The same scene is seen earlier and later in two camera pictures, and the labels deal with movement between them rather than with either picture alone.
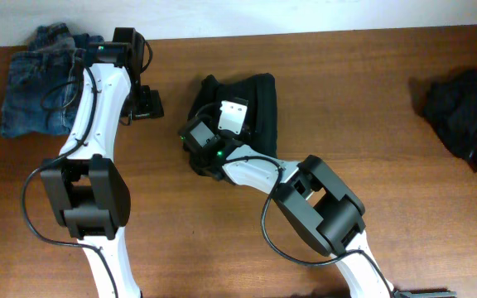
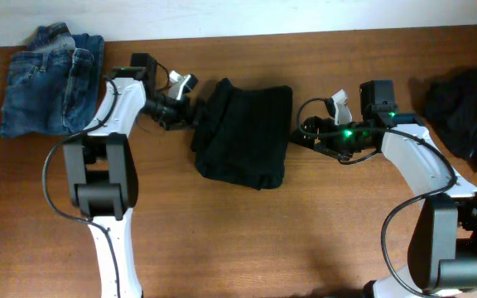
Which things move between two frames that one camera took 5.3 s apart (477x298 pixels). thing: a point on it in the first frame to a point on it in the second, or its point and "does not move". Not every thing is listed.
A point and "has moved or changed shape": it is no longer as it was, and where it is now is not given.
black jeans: (260, 92) has moved or changed shape
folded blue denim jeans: (44, 81) does not move
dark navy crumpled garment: (465, 108) does not move
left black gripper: (151, 106) to (182, 117)
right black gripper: (214, 127) to (326, 141)
